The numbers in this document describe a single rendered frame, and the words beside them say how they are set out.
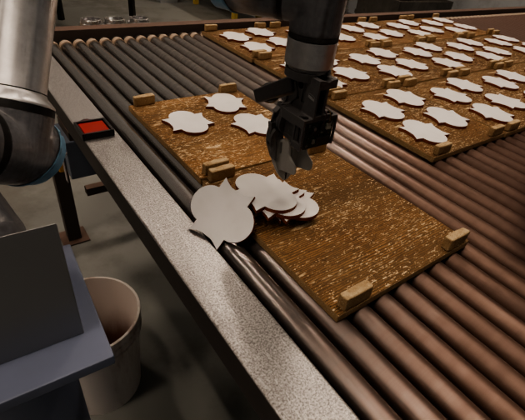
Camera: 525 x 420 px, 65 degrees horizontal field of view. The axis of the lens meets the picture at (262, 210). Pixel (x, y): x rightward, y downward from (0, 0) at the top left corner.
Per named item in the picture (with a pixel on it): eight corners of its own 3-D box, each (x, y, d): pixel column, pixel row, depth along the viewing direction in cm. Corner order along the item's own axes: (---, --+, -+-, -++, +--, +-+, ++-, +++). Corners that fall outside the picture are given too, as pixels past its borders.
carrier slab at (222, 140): (200, 184, 87) (200, 178, 86) (128, 111, 112) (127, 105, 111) (322, 151, 105) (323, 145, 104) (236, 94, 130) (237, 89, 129)
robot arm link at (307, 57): (277, 32, 61) (319, 29, 65) (273, 62, 63) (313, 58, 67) (309, 47, 56) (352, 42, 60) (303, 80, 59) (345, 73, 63)
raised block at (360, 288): (343, 312, 61) (347, 300, 59) (334, 304, 62) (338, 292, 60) (370, 297, 64) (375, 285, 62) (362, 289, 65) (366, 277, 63)
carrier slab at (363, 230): (336, 323, 61) (338, 316, 60) (202, 187, 86) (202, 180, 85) (466, 246, 79) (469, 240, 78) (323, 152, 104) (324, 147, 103)
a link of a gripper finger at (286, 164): (285, 196, 72) (293, 149, 66) (267, 179, 76) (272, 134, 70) (299, 192, 73) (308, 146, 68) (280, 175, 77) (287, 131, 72)
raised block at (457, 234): (447, 252, 74) (453, 241, 73) (438, 247, 76) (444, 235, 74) (465, 242, 77) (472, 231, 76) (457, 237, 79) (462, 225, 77)
